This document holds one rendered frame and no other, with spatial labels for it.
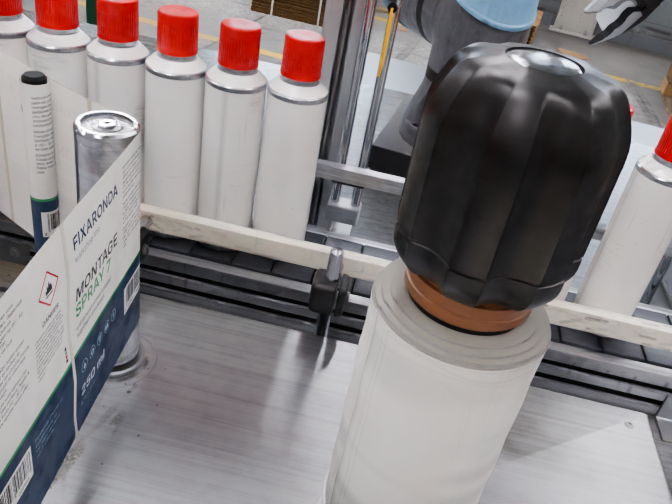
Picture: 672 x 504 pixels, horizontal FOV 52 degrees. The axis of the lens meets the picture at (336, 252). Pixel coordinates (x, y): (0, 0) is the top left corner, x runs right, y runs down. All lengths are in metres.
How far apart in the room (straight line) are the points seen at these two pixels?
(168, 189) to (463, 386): 0.40
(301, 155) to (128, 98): 0.15
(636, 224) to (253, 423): 0.35
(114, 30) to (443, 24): 0.44
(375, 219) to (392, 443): 0.53
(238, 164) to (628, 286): 0.35
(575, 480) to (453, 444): 0.22
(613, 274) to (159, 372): 0.39
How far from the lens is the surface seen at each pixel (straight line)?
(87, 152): 0.42
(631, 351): 0.67
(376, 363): 0.32
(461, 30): 0.88
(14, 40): 0.66
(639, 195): 0.61
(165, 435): 0.48
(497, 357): 0.30
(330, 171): 0.64
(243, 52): 0.57
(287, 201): 0.61
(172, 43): 0.59
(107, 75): 0.61
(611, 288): 0.64
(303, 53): 0.56
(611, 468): 0.55
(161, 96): 0.60
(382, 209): 0.86
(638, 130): 1.40
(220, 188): 0.61
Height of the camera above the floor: 1.25
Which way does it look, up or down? 33 degrees down
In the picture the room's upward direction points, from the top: 11 degrees clockwise
